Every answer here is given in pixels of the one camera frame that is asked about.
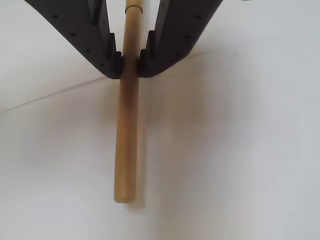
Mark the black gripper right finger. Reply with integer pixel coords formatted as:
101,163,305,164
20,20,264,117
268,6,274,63
138,0,223,78

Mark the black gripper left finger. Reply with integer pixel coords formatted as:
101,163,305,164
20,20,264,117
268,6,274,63
24,0,123,80

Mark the tan bamboo pen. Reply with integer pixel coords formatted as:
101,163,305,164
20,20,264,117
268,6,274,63
113,0,145,205

